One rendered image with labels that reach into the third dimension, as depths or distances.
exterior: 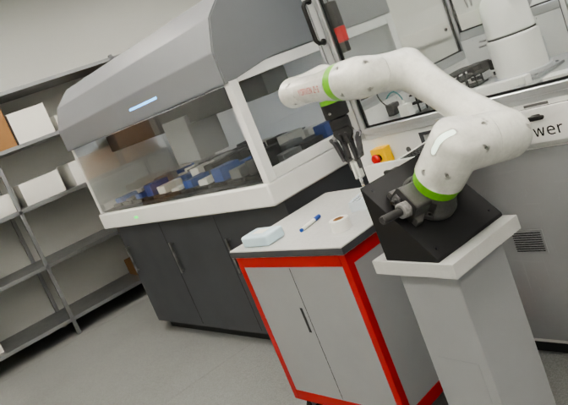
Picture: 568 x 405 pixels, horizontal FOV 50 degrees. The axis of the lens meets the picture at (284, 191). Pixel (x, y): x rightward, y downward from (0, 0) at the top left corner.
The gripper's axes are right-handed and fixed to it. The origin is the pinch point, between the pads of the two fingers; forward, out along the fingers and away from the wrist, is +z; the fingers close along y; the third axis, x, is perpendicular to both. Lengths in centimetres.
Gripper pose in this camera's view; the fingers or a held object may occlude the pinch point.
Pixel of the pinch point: (357, 168)
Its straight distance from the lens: 226.4
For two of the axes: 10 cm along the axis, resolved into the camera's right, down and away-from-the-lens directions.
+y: -7.8, 1.9, 6.0
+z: 3.6, 9.1, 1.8
